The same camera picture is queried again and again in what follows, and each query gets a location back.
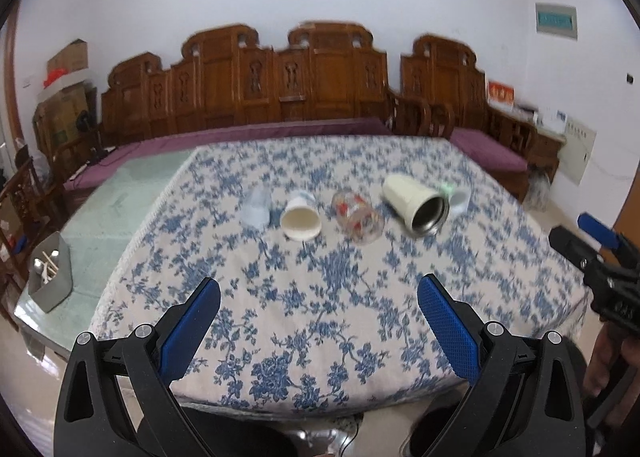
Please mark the purple sofa cushion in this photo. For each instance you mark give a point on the purple sofa cushion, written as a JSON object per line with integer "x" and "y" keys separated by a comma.
{"x": 95, "y": 175}

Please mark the grey wall electrical panel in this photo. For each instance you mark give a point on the grey wall electrical panel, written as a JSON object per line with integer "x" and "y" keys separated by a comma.
{"x": 557, "y": 20}

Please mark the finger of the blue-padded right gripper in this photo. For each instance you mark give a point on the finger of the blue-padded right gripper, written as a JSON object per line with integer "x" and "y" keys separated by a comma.
{"x": 597, "y": 229}
{"x": 576, "y": 251}

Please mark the clear plastic cup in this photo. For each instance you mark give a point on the clear plastic cup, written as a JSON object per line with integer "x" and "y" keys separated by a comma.
{"x": 255, "y": 210}

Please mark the carved wooden armchair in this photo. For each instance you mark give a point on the carved wooden armchair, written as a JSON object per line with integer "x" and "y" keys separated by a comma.
{"x": 442, "y": 89}

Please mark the person's right hand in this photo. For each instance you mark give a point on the person's right hand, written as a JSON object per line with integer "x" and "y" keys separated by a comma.
{"x": 607, "y": 348}

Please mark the white wall panel box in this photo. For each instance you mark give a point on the white wall panel box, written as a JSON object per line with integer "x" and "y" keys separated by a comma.
{"x": 576, "y": 152}

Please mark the grey utensil holder box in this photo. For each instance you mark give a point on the grey utensil holder box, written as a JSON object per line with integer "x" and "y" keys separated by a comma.
{"x": 50, "y": 279}

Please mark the blue floral tablecloth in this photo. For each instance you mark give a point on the blue floral tablecloth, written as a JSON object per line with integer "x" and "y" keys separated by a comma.
{"x": 328, "y": 325}

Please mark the cream steel-lined tumbler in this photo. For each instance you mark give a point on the cream steel-lined tumbler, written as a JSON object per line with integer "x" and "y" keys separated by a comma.
{"x": 422, "y": 209}

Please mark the purple armchair cushion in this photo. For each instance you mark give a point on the purple armchair cushion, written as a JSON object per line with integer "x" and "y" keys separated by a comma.
{"x": 487, "y": 152}

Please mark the wooden side table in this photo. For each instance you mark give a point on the wooden side table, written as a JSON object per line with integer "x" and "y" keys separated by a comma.
{"x": 545, "y": 153}

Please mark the floral printed glass cup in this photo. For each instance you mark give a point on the floral printed glass cup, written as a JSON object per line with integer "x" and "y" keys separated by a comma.
{"x": 359, "y": 220}

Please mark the carved wooden sofa bench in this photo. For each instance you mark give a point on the carved wooden sofa bench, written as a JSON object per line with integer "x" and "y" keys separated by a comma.
{"x": 328, "y": 70}

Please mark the green labelled plastic cup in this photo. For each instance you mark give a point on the green labelled plastic cup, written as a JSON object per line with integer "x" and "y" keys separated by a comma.
{"x": 459, "y": 198}

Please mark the stacked cardboard boxes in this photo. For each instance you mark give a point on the stacked cardboard boxes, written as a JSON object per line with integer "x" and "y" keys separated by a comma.
{"x": 66, "y": 106}

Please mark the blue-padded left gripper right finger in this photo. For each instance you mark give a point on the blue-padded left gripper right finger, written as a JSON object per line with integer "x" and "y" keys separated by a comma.
{"x": 523, "y": 397}

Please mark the white paper cup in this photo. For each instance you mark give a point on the white paper cup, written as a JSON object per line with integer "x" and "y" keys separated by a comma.
{"x": 300, "y": 220}

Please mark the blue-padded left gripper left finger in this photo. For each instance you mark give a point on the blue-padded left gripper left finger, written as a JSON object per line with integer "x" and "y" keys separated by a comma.
{"x": 116, "y": 399}

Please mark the red gift box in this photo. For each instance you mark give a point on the red gift box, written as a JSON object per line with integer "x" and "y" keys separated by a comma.
{"x": 500, "y": 93}

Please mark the wooden chair at left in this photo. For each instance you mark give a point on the wooden chair at left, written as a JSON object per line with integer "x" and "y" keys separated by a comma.
{"x": 31, "y": 220}

